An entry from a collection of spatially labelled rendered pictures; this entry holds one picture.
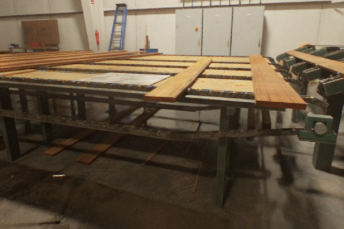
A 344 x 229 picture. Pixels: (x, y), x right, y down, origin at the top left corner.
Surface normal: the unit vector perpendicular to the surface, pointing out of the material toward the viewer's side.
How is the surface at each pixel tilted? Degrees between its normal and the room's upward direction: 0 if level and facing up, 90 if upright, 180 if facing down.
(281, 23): 86
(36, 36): 90
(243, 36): 90
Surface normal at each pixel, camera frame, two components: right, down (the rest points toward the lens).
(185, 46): -0.32, 0.24
